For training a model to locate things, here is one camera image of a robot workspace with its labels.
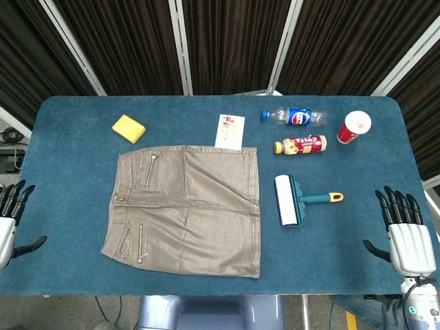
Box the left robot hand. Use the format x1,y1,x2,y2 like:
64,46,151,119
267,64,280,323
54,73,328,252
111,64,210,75
0,179,48,271

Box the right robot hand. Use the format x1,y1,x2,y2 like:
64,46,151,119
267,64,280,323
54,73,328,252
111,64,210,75
362,186,432,278

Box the teal lint roller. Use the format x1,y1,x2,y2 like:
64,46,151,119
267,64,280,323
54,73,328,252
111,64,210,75
274,173,344,228

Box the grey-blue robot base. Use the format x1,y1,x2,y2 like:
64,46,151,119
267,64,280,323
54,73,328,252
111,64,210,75
136,294,287,330

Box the brown skirt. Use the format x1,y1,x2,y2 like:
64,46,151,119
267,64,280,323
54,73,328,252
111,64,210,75
100,144,262,280

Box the red paper cup white lid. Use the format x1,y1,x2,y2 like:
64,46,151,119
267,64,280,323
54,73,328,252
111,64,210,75
336,110,373,145

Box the Costa coffee bottle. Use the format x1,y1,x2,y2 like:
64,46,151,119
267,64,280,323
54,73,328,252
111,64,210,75
273,134,328,155

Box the yellow sponge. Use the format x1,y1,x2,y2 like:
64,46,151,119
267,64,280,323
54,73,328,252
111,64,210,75
111,114,146,144

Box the clear Pepsi bottle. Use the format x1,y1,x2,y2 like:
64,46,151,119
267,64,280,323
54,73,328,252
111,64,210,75
260,106,330,127

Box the blue table cloth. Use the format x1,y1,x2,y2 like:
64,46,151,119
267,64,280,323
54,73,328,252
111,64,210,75
0,94,440,330

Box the illustrated paper card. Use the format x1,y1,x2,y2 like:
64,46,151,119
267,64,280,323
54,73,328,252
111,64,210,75
214,114,246,151

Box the folding screen dark curtain panels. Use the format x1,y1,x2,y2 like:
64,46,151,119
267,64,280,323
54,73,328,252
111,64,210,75
0,0,440,189

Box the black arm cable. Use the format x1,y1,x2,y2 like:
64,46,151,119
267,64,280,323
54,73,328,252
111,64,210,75
402,276,437,330

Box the black equipment with cables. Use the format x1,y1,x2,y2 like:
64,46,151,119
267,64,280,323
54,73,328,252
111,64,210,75
0,126,28,173

